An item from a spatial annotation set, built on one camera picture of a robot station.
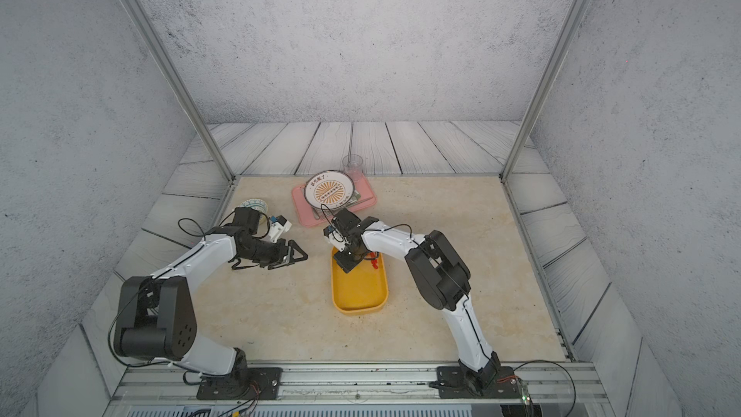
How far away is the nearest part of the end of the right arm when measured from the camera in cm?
72

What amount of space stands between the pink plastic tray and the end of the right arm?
211mm

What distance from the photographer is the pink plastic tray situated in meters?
1.10
